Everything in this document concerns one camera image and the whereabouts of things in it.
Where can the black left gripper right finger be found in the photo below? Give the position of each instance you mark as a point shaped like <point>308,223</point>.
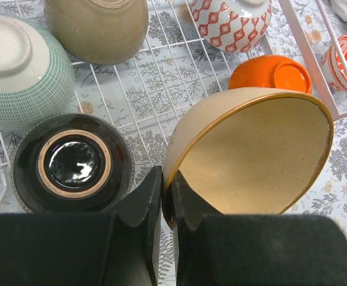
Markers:
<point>218,249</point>

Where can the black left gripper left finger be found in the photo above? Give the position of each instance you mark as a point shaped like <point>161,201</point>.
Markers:
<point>119,247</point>

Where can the black gold pattern bowl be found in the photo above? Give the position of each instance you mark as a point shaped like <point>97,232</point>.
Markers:
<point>72,163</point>

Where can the cream bird pattern bowl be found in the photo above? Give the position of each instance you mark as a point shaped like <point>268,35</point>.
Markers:
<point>249,150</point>

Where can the white wire dish rack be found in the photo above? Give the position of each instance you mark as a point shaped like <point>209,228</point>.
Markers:
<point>174,69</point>

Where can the olive tan bowl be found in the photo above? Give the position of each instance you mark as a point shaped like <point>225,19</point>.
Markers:
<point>99,32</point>

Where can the orange plastic bowl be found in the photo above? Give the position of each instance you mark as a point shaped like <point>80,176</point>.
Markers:
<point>272,71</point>

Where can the pale green check bowl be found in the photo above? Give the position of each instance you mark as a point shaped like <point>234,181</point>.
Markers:
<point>36,75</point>

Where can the white red diamond pattern bowl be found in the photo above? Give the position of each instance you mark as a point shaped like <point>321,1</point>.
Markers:
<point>233,26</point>

